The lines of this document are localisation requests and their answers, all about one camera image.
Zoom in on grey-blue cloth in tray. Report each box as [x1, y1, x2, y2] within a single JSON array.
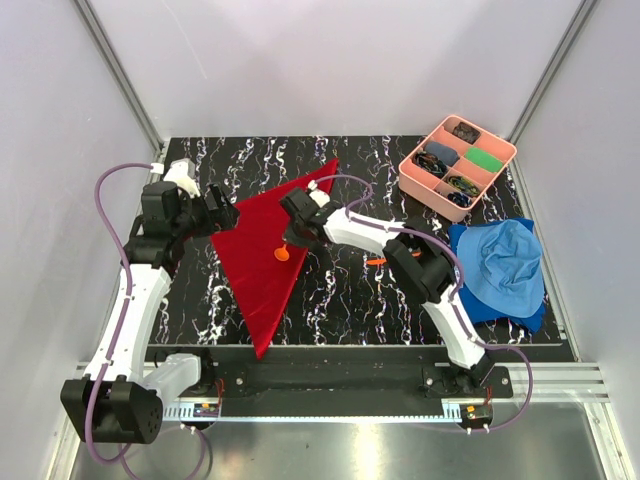
[[424, 141, 459, 167]]

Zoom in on multicolour bands compartment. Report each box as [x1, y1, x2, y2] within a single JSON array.
[[413, 152, 448, 179], [446, 175, 481, 198]]

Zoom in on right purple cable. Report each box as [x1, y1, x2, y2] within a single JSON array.
[[307, 174, 535, 434]]

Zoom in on light blue bucket hat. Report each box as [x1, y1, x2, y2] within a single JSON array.
[[456, 218, 544, 318]]

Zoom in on multicolour bands left compartment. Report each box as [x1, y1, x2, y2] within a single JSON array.
[[413, 152, 448, 179]]

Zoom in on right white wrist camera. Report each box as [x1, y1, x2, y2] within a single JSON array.
[[306, 180, 331, 208]]

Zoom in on pink divided organizer tray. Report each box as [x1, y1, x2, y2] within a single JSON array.
[[398, 115, 517, 223]]

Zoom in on multicolour bands front compartment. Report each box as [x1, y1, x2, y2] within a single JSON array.
[[446, 175, 481, 198]]

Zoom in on green cloth in tray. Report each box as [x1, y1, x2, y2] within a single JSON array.
[[465, 147, 503, 173]]

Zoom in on dark blue cloth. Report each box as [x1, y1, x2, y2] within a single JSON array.
[[448, 217, 546, 335]]

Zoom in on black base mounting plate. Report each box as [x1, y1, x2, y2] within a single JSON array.
[[149, 344, 511, 401]]

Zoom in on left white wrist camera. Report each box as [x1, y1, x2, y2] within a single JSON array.
[[151, 158, 201, 198]]

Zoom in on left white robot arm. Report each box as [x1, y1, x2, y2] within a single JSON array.
[[60, 159, 239, 445]]

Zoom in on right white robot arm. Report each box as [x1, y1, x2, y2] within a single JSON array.
[[280, 187, 494, 397]]

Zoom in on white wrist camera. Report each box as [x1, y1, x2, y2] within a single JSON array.
[[151, 158, 201, 198], [306, 180, 331, 208]]

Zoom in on orange plastic spoon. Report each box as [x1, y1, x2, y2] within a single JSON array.
[[274, 242, 290, 262]]

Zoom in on red cloth napkin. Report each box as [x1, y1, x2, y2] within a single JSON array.
[[211, 158, 339, 359]]

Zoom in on dark patterned item in tray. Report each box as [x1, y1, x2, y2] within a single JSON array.
[[452, 121, 481, 144]]

